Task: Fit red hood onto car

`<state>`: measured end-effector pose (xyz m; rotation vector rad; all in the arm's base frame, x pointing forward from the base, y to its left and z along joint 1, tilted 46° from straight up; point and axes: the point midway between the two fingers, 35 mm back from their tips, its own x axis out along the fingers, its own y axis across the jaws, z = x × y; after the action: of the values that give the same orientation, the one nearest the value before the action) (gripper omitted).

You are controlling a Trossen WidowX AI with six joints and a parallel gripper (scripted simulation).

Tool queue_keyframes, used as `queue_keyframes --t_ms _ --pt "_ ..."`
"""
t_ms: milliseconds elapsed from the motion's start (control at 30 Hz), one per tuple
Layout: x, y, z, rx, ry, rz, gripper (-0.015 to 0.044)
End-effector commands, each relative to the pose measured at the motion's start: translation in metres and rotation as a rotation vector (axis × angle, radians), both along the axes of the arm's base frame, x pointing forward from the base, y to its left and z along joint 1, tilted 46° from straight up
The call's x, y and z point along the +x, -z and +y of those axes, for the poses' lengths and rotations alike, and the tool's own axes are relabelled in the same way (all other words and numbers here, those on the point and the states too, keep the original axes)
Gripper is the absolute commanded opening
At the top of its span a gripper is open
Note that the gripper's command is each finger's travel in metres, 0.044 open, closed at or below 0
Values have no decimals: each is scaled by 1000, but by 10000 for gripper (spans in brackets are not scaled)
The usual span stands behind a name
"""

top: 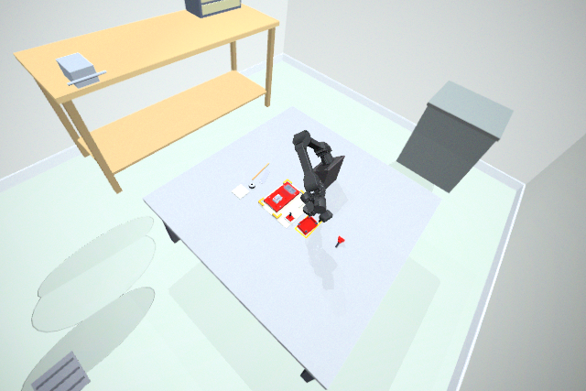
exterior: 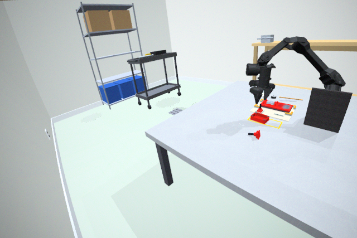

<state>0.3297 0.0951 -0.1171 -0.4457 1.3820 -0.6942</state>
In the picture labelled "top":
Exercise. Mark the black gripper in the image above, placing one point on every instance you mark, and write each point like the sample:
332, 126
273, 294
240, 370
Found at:
323, 217

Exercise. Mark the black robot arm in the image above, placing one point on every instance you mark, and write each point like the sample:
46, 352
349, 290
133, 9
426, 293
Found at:
311, 180

